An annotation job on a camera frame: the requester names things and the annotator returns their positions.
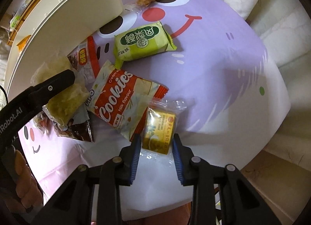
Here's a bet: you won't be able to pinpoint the white plastic storage box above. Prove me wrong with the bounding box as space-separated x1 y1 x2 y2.
5 0 123 99

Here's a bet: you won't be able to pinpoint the red white cookie packet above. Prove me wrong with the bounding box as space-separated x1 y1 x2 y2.
86 60 169 140

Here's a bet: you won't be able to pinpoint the red-edged packet dark snack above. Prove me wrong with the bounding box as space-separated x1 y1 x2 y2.
67 36 100 86

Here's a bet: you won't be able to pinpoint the person's left hand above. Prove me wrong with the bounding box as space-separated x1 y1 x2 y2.
13 149 45 214

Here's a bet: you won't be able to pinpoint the green pastry packet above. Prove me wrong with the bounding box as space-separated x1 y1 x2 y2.
114 21 177 70

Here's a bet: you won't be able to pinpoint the yellow cake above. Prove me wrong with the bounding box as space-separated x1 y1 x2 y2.
140 99 186 157

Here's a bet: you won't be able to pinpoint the clear packet pale flaky crisps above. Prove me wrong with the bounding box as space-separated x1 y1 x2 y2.
30 56 91 129

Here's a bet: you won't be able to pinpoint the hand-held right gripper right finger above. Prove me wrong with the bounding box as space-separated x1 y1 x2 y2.
171 133 275 225

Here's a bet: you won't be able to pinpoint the orange snack packet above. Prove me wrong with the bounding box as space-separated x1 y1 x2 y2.
16 35 32 52

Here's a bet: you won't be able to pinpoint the dark brown foil packet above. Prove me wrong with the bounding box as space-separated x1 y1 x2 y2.
54 118 95 143

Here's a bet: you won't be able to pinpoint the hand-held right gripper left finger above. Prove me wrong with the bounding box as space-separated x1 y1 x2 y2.
34 134 142 225

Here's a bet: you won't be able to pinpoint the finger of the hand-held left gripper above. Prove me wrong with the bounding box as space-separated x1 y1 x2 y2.
29 70 76 106

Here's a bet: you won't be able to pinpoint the cartoon printed tablecloth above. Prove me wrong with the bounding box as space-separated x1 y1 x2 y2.
18 0 292 213

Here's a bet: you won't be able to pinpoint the white floral curtain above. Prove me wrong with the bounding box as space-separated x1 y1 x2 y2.
177 0 311 70

